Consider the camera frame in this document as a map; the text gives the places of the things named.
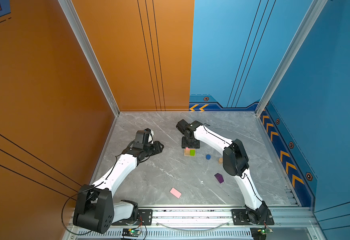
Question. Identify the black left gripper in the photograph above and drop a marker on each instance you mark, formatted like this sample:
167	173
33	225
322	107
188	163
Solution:
157	147

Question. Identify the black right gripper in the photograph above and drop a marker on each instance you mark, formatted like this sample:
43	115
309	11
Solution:
194	146

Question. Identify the long natural wood block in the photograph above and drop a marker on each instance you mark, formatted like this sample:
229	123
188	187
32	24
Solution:
187	152

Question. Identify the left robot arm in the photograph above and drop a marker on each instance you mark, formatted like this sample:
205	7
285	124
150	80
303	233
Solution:
95	209

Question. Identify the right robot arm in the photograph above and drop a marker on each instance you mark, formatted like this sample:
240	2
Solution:
235	163

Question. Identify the purple house-shaped block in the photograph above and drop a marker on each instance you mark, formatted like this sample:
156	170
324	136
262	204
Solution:
219	178

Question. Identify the left green circuit board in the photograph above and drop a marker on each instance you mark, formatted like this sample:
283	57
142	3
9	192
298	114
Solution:
131	233

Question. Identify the green circuit board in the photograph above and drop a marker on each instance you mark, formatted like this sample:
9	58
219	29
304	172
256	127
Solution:
131	233
260	234

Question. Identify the right green circuit board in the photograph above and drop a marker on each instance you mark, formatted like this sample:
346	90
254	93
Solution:
260	234

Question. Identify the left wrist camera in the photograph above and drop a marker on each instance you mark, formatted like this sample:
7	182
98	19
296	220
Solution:
143	139

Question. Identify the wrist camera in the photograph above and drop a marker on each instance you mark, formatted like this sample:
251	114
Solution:
143	139
184	126

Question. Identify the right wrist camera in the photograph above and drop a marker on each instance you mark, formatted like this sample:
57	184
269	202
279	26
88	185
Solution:
184	126

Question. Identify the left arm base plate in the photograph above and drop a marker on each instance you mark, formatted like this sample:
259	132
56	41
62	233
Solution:
145	215

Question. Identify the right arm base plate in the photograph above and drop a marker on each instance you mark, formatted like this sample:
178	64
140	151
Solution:
246	218

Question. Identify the aluminium corner post left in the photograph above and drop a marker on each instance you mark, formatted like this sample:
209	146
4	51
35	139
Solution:
84	42

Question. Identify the aluminium corner post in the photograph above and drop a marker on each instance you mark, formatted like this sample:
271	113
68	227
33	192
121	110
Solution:
300	36
84	42

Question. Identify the aluminium front rail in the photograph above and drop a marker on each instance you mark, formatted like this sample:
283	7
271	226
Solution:
210	223

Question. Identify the aluminium corner post right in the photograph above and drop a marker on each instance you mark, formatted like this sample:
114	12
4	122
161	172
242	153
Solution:
300	36

